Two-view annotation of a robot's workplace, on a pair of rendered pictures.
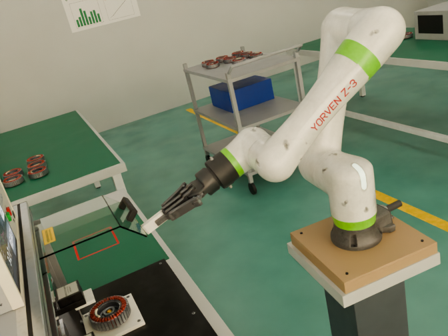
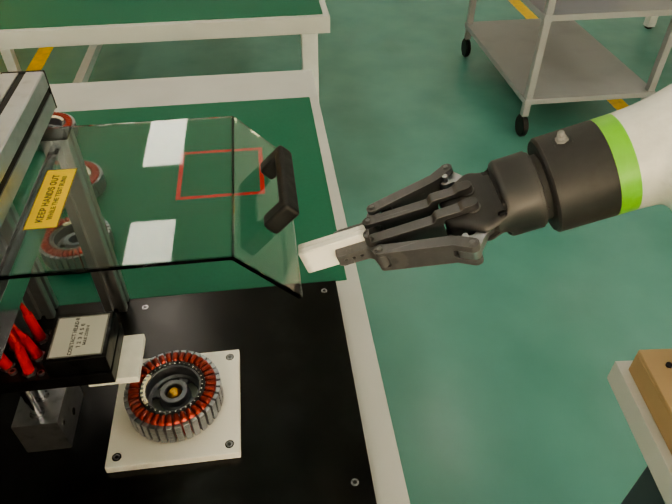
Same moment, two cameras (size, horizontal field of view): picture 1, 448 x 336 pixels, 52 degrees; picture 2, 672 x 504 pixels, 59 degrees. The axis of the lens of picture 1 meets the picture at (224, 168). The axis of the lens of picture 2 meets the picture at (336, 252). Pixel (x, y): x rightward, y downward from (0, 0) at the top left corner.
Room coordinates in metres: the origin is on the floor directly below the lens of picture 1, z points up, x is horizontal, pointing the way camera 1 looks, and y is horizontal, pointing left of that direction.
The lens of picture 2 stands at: (0.70, 0.12, 1.40)
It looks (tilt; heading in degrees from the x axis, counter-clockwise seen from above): 42 degrees down; 13
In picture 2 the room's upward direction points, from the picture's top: straight up
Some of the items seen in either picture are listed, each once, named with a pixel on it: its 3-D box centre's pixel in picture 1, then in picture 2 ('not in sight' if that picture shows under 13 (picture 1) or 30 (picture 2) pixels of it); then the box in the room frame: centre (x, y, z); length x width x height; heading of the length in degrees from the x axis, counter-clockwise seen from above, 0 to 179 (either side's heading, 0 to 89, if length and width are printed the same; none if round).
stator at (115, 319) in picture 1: (109, 313); (174, 394); (1.07, 0.40, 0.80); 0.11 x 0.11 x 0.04
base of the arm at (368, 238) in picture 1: (370, 221); not in sight; (1.19, -0.39, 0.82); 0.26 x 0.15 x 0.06; 111
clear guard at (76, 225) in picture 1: (75, 233); (129, 207); (1.12, 0.43, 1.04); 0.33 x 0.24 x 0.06; 110
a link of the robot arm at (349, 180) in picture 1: (349, 189); not in sight; (1.18, -0.33, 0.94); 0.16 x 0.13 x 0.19; 16
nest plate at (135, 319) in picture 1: (112, 319); (178, 406); (1.07, 0.40, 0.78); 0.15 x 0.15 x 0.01; 20
